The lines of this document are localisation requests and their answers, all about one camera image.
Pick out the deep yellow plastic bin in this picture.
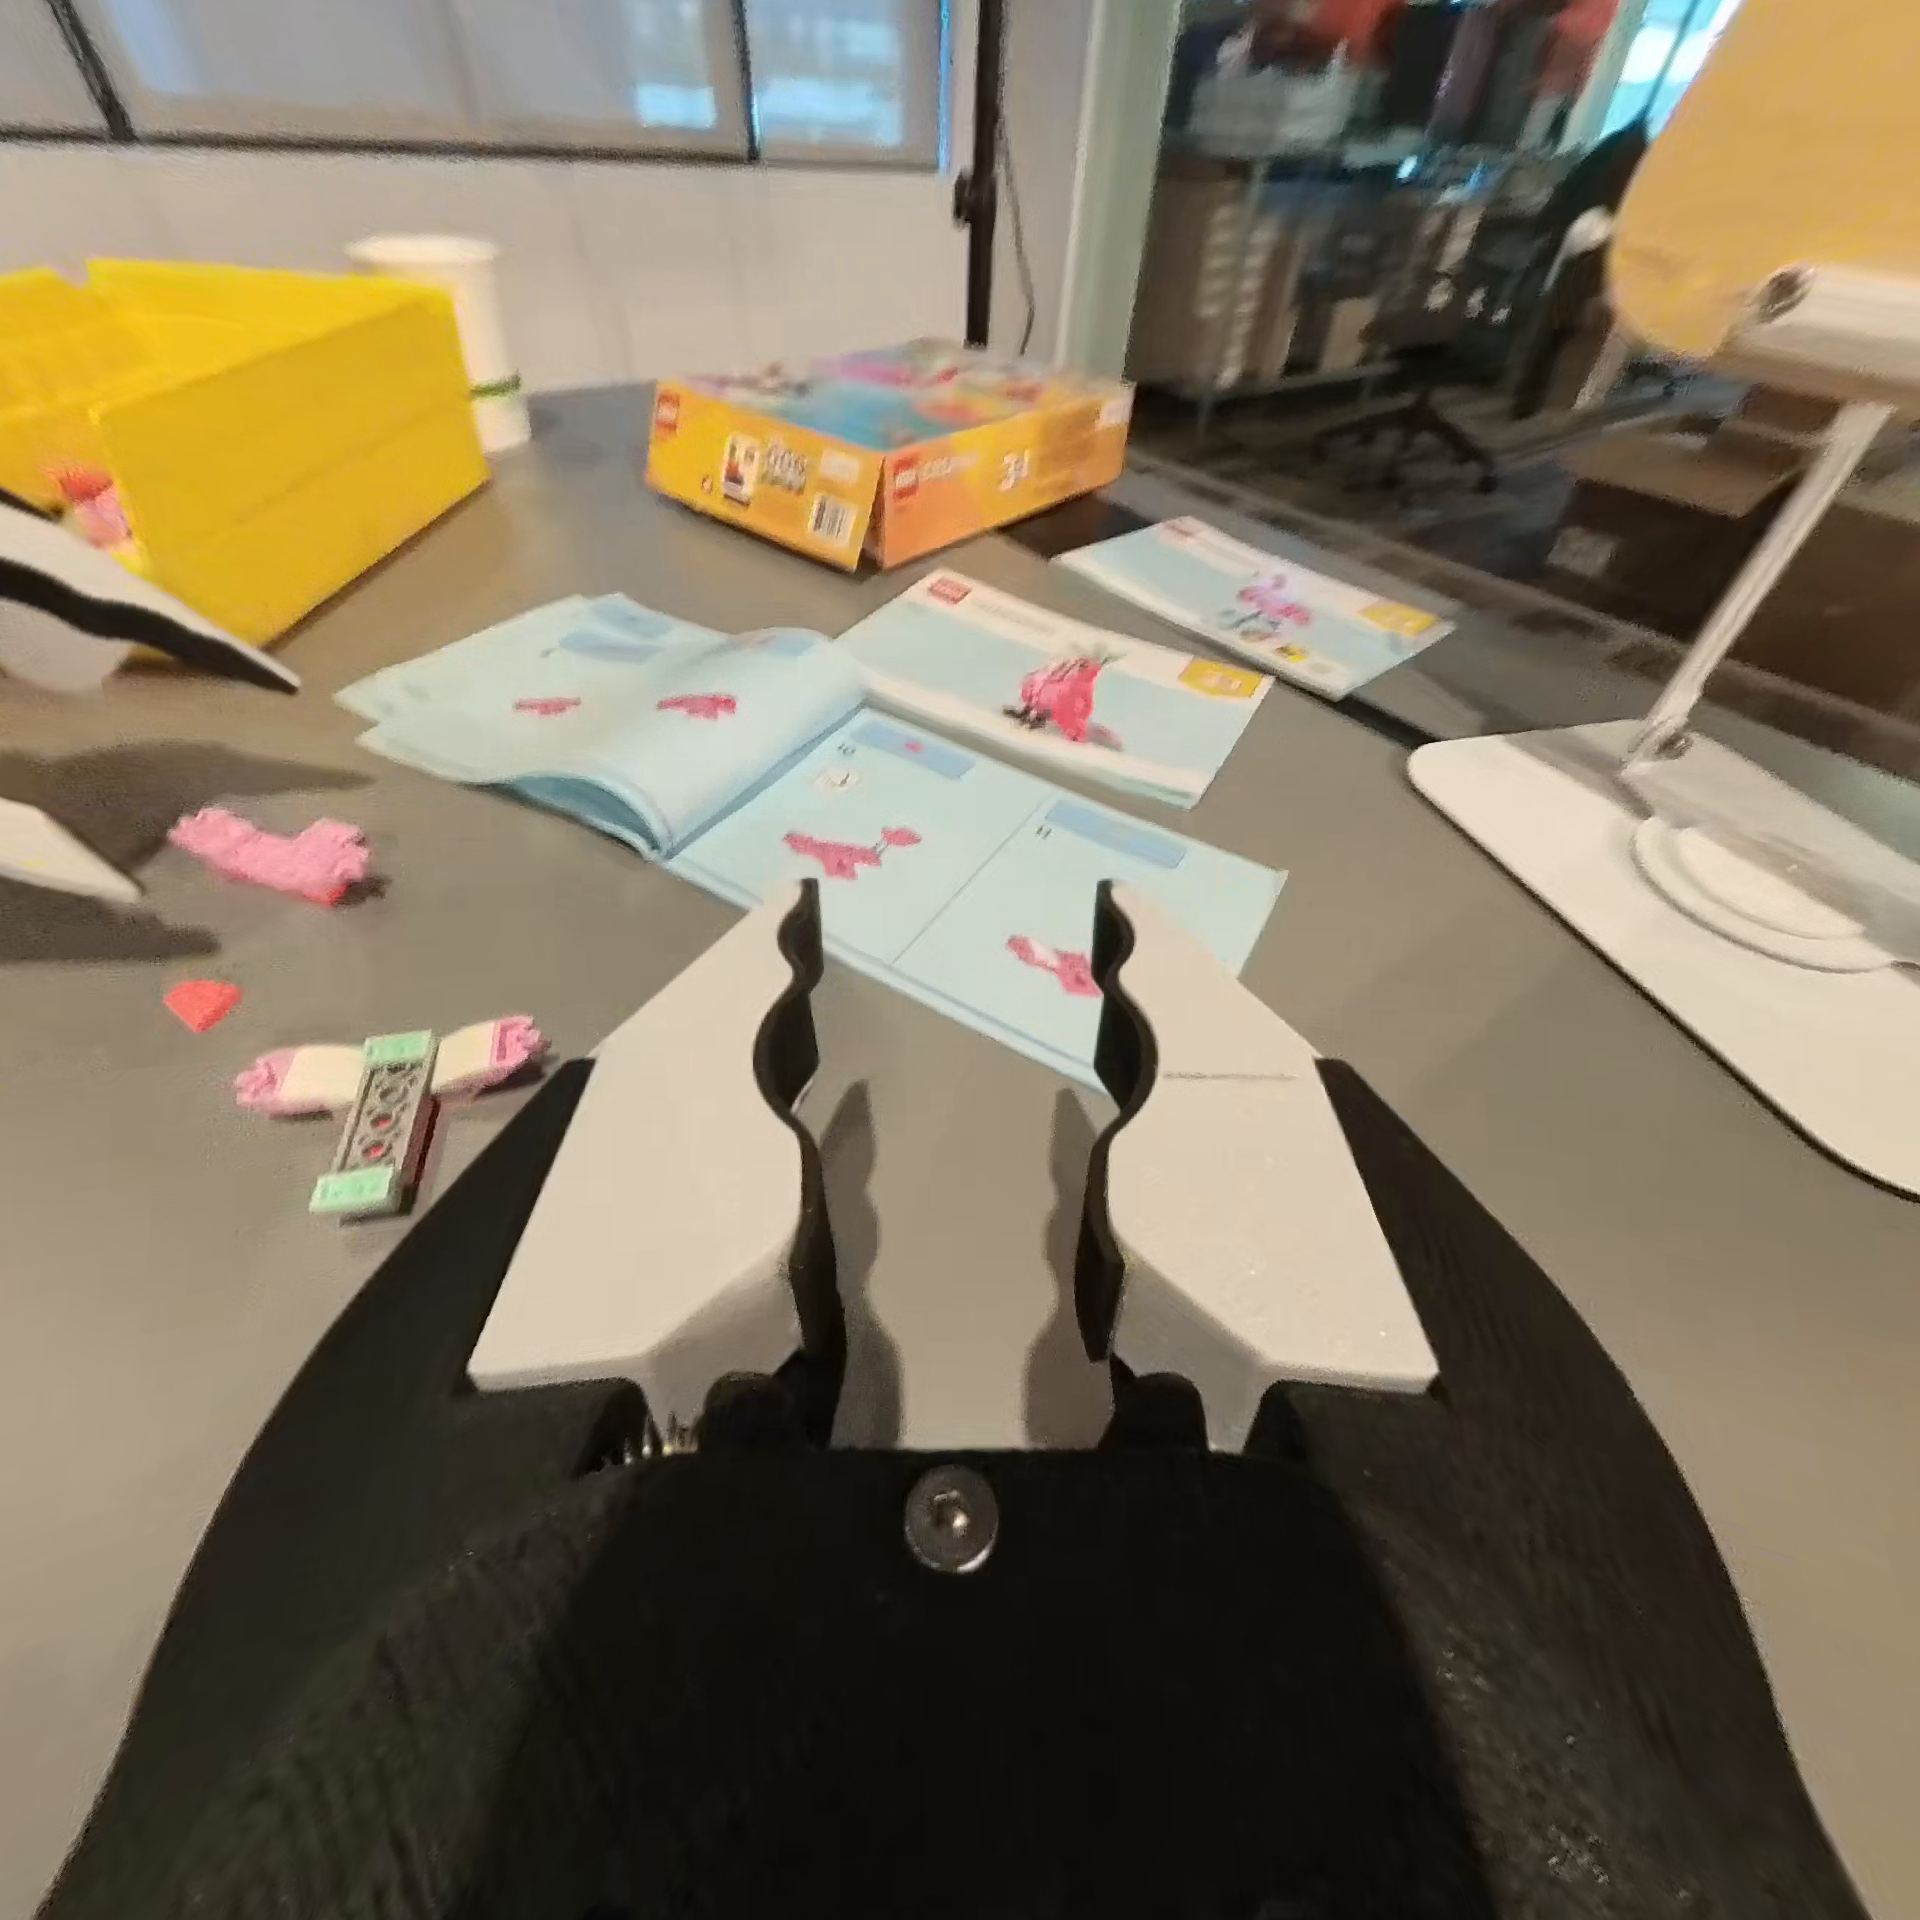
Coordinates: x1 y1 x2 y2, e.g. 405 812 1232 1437
0 258 494 649

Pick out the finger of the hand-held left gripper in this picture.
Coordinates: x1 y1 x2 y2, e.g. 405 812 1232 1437
0 795 144 905
0 487 302 695

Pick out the pile of colourful toy bricks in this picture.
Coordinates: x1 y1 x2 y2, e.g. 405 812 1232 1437
53 463 152 579

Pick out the pink brick assembly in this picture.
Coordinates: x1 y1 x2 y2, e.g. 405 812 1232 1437
167 806 374 908

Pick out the winged grey mint brick assembly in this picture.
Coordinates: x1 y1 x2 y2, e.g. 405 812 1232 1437
231 1015 548 1220

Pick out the grey framed window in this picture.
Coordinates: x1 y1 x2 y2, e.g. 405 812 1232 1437
0 0 958 173

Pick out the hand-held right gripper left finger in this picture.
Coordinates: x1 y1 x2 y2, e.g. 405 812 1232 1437
463 878 845 1395

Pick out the closed pale blue instruction booklet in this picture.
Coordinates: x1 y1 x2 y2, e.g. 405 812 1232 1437
1048 514 1460 701
832 566 1277 812

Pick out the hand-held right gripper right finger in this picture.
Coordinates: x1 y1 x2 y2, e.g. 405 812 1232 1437
1077 878 1442 1404

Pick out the open pale blue instruction booklet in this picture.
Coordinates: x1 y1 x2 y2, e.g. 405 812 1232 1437
333 593 1288 1089

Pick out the white paper cup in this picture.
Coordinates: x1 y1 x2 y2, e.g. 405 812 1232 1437
347 235 535 457

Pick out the yellow toy brick set box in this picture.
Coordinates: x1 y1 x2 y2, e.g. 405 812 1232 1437
644 342 1135 575

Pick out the black office chair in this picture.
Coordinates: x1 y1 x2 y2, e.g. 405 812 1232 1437
1319 285 1525 495

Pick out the wooden top white stand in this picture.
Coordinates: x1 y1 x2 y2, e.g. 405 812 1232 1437
1407 0 1920 1202

